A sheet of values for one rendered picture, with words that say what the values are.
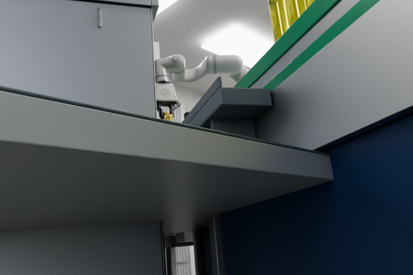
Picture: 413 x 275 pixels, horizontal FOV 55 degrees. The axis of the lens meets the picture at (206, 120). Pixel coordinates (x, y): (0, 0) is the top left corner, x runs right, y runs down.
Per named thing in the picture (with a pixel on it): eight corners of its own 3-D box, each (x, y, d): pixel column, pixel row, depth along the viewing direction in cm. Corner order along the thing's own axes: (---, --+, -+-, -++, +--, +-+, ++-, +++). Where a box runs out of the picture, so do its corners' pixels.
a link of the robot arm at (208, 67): (216, 65, 177) (168, 67, 176) (215, 83, 188) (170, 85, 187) (214, 51, 181) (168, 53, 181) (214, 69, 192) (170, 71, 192)
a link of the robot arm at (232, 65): (216, 90, 178) (215, 92, 193) (263, 88, 179) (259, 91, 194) (215, 53, 179) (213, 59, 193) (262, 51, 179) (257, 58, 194)
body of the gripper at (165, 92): (152, 78, 172) (154, 99, 167) (175, 78, 176) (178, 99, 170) (149, 88, 178) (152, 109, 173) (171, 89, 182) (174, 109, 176)
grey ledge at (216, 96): (135, 211, 145) (134, 180, 148) (159, 210, 148) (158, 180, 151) (225, 145, 59) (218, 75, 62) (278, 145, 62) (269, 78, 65)
